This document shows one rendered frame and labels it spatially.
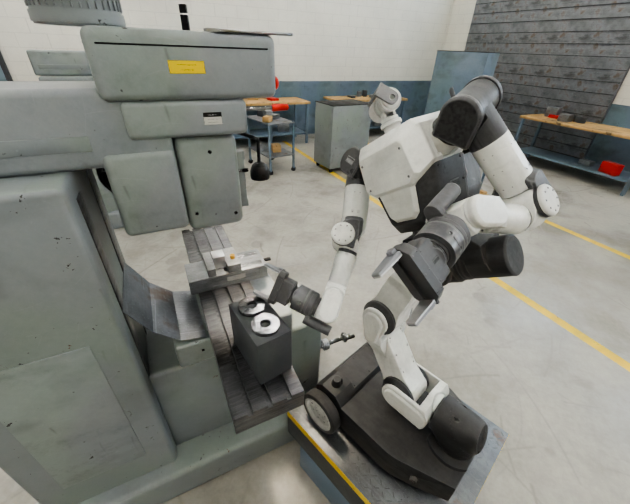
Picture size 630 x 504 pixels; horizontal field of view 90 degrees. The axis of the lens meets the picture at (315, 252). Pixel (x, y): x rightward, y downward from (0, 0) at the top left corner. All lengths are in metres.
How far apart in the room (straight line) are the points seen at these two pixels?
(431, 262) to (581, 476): 2.03
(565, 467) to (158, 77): 2.56
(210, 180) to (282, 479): 1.53
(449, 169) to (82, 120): 0.96
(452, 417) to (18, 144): 1.55
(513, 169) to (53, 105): 1.11
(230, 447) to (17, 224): 1.34
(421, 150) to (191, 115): 0.64
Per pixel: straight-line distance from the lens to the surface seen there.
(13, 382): 1.36
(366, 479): 1.59
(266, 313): 1.05
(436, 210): 0.65
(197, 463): 1.88
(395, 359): 1.36
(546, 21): 9.07
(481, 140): 0.87
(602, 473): 2.58
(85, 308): 1.16
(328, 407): 1.49
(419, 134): 0.90
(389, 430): 1.50
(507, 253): 0.94
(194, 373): 1.54
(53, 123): 1.06
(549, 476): 2.40
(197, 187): 1.11
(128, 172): 1.07
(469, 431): 1.39
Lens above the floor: 1.86
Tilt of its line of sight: 33 degrees down
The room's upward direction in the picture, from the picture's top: 2 degrees clockwise
